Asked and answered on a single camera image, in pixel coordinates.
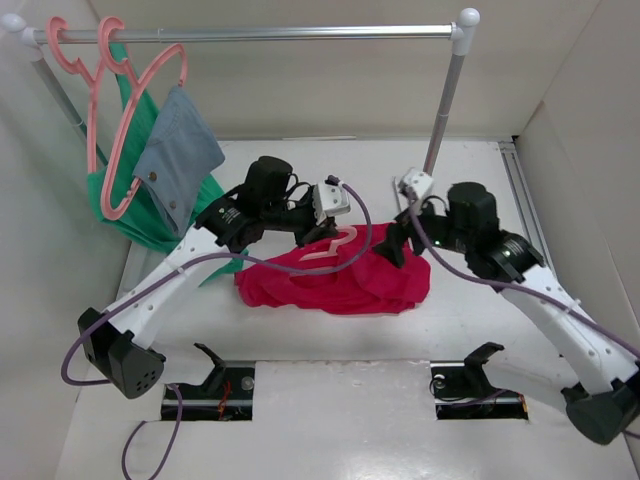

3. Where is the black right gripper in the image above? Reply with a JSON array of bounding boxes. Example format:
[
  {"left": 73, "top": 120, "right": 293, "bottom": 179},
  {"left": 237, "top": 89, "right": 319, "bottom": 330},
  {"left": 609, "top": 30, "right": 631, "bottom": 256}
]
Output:
[{"left": 370, "top": 191, "right": 472, "bottom": 269}]

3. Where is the red t shirt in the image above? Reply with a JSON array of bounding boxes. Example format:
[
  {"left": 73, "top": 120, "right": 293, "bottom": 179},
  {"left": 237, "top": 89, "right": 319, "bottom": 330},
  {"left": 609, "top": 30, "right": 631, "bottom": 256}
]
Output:
[{"left": 235, "top": 225, "right": 431, "bottom": 316}]

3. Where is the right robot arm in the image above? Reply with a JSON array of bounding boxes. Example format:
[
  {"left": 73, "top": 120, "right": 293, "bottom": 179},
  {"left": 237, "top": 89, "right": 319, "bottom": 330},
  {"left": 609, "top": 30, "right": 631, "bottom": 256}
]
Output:
[{"left": 374, "top": 178, "right": 639, "bottom": 445}]

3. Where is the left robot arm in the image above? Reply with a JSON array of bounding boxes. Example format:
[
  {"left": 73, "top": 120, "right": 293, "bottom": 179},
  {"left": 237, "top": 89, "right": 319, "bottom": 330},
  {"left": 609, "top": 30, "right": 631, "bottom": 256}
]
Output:
[{"left": 78, "top": 156, "right": 350, "bottom": 399}]

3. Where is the green t shirt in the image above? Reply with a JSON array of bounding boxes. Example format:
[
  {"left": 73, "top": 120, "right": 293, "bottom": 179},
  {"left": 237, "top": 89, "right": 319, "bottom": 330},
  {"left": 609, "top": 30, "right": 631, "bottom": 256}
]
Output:
[{"left": 87, "top": 43, "right": 243, "bottom": 283}]

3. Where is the pink hanger with clothes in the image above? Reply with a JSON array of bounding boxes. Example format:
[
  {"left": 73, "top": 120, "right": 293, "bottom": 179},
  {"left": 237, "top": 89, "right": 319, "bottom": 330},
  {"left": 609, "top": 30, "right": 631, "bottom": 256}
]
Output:
[{"left": 98, "top": 16, "right": 188, "bottom": 221}]

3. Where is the blue denim garment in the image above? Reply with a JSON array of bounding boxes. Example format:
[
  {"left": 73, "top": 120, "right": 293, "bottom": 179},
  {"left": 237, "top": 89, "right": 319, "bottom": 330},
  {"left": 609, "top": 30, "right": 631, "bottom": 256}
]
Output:
[{"left": 134, "top": 86, "right": 225, "bottom": 237}]

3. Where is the metal clothes rack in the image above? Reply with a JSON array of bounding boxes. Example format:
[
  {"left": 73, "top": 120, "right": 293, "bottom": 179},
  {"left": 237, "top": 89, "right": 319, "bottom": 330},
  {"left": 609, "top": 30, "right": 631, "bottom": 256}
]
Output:
[{"left": 1, "top": 8, "right": 480, "bottom": 172}]

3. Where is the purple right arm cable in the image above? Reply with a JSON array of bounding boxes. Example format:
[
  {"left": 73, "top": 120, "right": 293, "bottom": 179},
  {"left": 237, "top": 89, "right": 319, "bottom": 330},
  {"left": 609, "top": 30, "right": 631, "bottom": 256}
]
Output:
[{"left": 404, "top": 192, "right": 640, "bottom": 361}]

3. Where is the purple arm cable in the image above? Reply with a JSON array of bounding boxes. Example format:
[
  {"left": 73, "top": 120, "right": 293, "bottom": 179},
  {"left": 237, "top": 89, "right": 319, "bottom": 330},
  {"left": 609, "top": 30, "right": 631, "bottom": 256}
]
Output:
[
  {"left": 60, "top": 174, "right": 374, "bottom": 480},
  {"left": 404, "top": 192, "right": 640, "bottom": 361}
]

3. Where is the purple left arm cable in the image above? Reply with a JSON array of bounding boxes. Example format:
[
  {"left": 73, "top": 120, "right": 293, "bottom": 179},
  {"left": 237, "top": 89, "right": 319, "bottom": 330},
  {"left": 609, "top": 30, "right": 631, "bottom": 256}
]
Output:
[{"left": 60, "top": 174, "right": 374, "bottom": 480}]

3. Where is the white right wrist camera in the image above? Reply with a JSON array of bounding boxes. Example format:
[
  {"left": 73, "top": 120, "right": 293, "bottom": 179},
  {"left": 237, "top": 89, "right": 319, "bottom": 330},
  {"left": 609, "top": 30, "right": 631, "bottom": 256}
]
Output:
[{"left": 398, "top": 168, "right": 434, "bottom": 201}]

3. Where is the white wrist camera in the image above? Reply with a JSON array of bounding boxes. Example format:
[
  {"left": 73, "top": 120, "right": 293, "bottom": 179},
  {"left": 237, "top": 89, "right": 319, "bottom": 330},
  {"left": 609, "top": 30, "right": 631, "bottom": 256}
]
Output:
[
  {"left": 398, "top": 168, "right": 434, "bottom": 201},
  {"left": 312, "top": 183, "right": 351, "bottom": 224}
]

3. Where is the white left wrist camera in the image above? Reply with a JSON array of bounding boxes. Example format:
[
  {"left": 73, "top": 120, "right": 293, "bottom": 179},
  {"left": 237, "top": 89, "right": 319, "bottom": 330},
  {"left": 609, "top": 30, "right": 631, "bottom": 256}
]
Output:
[{"left": 312, "top": 183, "right": 351, "bottom": 224}]

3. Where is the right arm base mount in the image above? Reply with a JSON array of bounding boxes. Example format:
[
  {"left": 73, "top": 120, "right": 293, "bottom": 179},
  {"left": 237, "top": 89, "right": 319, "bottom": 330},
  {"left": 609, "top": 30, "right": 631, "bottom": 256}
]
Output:
[{"left": 428, "top": 342, "right": 529, "bottom": 421}]

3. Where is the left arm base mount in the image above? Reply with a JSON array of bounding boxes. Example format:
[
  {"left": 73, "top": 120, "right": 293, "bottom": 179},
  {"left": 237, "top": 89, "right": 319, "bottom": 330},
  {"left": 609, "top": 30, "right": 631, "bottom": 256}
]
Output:
[{"left": 160, "top": 343, "right": 256, "bottom": 422}]

